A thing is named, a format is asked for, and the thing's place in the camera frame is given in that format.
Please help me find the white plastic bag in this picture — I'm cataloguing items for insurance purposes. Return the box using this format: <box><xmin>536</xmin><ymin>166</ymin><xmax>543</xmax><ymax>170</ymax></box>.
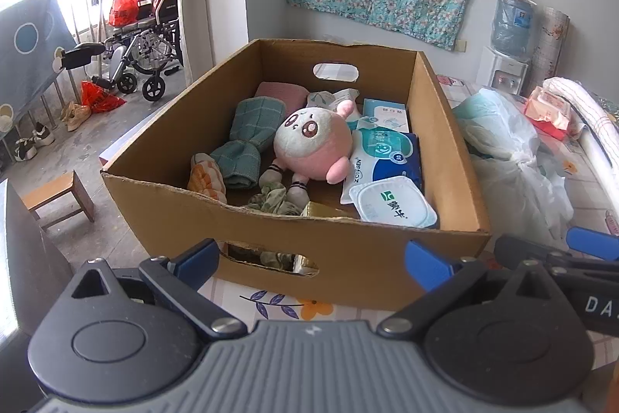
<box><xmin>452</xmin><ymin>88</ymin><xmax>575</xmax><ymax>242</ymax></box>

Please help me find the wheelchair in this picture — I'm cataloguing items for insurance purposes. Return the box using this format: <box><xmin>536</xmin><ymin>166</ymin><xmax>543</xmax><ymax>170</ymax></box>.
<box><xmin>103</xmin><ymin>0</ymin><xmax>185</xmax><ymax>103</ymax></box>

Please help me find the gold foil packet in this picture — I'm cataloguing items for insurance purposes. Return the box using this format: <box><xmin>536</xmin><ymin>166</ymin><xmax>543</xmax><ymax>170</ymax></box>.
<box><xmin>292</xmin><ymin>201</ymin><xmax>355</xmax><ymax>275</ymax></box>

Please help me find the blue water bottle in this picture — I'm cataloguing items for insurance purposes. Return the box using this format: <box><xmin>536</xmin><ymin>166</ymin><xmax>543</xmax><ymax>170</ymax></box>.
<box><xmin>491</xmin><ymin>0</ymin><xmax>537</xmax><ymax>62</ymax></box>

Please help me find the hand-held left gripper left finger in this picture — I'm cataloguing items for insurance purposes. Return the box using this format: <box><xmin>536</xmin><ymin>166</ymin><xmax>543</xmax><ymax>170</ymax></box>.
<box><xmin>65</xmin><ymin>239</ymin><xmax>248</xmax><ymax>343</ymax></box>

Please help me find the cardboard box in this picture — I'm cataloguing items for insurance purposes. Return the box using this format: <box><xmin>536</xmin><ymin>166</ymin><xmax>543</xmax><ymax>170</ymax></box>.
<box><xmin>100</xmin><ymin>38</ymin><xmax>492</xmax><ymax>311</ymax></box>

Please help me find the white black sneaker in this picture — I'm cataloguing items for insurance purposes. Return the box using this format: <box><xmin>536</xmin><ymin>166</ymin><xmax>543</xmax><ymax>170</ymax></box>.
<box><xmin>33</xmin><ymin>123</ymin><xmax>57</xmax><ymax>147</ymax></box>
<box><xmin>14</xmin><ymin>137</ymin><xmax>38</xmax><ymax>163</ymax></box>

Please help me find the white water dispenser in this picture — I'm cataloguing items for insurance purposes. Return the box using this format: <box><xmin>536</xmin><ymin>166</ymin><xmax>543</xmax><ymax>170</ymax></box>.
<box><xmin>475</xmin><ymin>45</ymin><xmax>531</xmax><ymax>97</ymax></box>

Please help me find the blue checked towel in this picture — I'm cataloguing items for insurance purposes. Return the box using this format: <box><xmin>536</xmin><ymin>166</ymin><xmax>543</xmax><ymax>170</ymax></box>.
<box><xmin>210</xmin><ymin>96</ymin><xmax>287</xmax><ymax>190</ymax></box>

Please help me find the grey curtain with circles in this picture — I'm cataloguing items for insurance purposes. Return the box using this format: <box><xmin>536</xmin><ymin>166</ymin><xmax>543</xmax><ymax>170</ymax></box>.
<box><xmin>0</xmin><ymin>0</ymin><xmax>78</xmax><ymax>144</ymax></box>

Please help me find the orange wet wipes pack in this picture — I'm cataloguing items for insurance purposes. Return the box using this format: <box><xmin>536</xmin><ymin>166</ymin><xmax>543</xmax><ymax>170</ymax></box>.
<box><xmin>525</xmin><ymin>85</ymin><xmax>572</xmax><ymax>139</ymax></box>

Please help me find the light blue mask box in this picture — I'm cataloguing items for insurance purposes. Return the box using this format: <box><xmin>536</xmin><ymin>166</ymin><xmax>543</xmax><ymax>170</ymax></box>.
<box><xmin>360</xmin><ymin>98</ymin><xmax>410</xmax><ymax>134</ymax></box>

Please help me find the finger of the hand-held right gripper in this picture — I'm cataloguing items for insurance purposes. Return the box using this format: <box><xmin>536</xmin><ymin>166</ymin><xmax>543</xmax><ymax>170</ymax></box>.
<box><xmin>566</xmin><ymin>226</ymin><xmax>619</xmax><ymax>261</ymax></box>
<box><xmin>493</xmin><ymin>236</ymin><xmax>619</xmax><ymax>278</ymax></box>

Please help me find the orange checked towel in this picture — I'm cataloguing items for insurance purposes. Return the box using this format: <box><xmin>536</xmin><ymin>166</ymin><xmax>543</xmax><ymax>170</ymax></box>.
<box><xmin>188</xmin><ymin>153</ymin><xmax>228</xmax><ymax>204</ymax></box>

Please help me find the black padded seat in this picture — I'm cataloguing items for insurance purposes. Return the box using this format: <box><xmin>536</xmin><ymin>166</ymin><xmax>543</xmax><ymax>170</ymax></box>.
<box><xmin>52</xmin><ymin>43</ymin><xmax>107</xmax><ymax>72</ymax></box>

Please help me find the wooden stool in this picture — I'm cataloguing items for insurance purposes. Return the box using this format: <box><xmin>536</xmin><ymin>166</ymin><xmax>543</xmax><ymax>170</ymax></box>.
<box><xmin>21</xmin><ymin>171</ymin><xmax>96</xmax><ymax>233</ymax></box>

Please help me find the rolled white striped towel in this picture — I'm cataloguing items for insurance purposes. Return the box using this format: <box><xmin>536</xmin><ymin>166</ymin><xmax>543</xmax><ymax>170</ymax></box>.
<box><xmin>542</xmin><ymin>77</ymin><xmax>619</xmax><ymax>201</ymax></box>

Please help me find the dark grey panel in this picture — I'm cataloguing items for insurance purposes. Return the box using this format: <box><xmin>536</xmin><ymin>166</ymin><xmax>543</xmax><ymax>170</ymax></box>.
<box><xmin>0</xmin><ymin>178</ymin><xmax>74</xmax><ymax>342</ymax></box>

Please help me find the pink folded towel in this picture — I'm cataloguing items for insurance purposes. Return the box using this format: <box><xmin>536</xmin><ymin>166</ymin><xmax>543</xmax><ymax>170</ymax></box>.
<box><xmin>254</xmin><ymin>81</ymin><xmax>308</xmax><ymax>110</ymax></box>

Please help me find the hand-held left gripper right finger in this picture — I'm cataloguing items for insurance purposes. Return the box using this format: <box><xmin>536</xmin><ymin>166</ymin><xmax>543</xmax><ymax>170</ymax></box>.
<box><xmin>377</xmin><ymin>240</ymin><xmax>562</xmax><ymax>340</ymax></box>

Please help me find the green floral cloth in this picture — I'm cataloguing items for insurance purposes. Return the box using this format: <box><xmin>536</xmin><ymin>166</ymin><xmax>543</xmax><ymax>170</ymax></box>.
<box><xmin>246</xmin><ymin>180</ymin><xmax>304</xmax><ymax>271</ymax></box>

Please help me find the patterned rolled mat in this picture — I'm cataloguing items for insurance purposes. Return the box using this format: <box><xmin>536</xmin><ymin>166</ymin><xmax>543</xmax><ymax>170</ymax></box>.
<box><xmin>525</xmin><ymin>5</ymin><xmax>571</xmax><ymax>98</ymax></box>

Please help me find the red plastic bag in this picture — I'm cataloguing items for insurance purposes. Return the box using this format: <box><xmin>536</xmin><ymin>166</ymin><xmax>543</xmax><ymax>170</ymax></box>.
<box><xmin>80</xmin><ymin>81</ymin><xmax>127</xmax><ymax>114</ymax></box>
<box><xmin>108</xmin><ymin>0</ymin><xmax>142</xmax><ymax>27</ymax></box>

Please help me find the blue white wet wipes pack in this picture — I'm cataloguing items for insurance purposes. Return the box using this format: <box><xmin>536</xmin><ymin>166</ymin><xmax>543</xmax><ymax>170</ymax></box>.
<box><xmin>340</xmin><ymin>129</ymin><xmax>439</xmax><ymax>230</ymax></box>

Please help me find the pink white plush toy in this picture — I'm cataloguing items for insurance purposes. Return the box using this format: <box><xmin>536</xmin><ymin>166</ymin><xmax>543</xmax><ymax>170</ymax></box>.
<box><xmin>258</xmin><ymin>99</ymin><xmax>359</xmax><ymax>207</ymax></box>

